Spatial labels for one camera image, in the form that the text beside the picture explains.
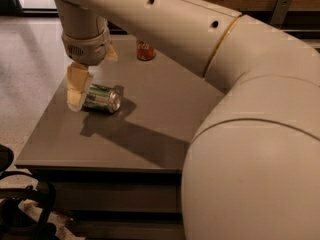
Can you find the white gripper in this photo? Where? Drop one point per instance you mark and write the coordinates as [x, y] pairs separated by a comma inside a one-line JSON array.
[[87, 51]]

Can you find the black chair base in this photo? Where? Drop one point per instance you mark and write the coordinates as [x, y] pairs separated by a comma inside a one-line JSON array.
[[14, 224]]

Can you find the grey table with drawers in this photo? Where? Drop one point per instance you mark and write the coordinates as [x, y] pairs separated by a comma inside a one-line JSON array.
[[119, 175]]

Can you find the right metal bracket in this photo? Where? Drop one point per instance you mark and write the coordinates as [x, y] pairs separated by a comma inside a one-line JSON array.
[[279, 12]]

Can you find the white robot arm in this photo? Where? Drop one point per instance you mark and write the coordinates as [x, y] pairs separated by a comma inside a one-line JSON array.
[[252, 170]]

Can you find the green soda can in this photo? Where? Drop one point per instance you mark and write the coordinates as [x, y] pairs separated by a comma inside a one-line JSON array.
[[103, 98]]

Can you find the red cola can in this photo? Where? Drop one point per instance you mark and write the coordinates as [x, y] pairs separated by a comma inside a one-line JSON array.
[[144, 51]]

